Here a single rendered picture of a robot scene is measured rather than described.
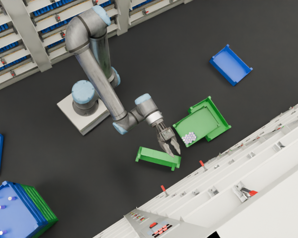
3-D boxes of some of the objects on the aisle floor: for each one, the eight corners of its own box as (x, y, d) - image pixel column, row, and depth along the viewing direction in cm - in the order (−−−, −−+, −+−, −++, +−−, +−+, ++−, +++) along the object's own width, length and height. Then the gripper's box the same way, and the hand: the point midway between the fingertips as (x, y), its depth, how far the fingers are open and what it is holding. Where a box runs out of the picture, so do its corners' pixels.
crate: (208, 61, 251) (211, 57, 243) (224, 48, 256) (228, 43, 249) (233, 86, 247) (237, 82, 239) (249, 72, 252) (253, 68, 244)
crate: (187, 110, 236) (189, 107, 228) (206, 98, 241) (210, 95, 233) (207, 141, 231) (211, 140, 223) (227, 129, 235) (231, 126, 228)
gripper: (149, 124, 153) (171, 159, 150) (166, 114, 156) (188, 149, 152) (147, 128, 161) (168, 161, 158) (163, 119, 164) (184, 151, 161)
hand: (175, 154), depth 158 cm, fingers open, 3 cm apart
